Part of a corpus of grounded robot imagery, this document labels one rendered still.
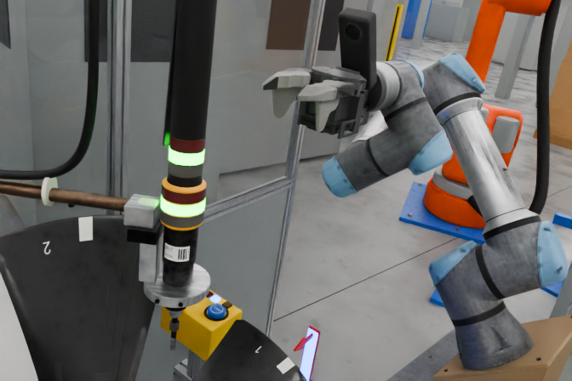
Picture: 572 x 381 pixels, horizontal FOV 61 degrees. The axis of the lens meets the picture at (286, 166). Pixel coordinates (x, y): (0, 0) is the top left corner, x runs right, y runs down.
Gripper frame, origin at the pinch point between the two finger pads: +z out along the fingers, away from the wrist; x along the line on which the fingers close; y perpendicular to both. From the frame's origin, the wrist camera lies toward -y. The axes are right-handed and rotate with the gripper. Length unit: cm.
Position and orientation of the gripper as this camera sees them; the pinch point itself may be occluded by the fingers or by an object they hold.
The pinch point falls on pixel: (287, 85)
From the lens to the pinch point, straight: 57.8
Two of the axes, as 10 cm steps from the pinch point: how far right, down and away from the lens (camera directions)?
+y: -1.4, 9.2, 3.6
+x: -7.9, -3.3, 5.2
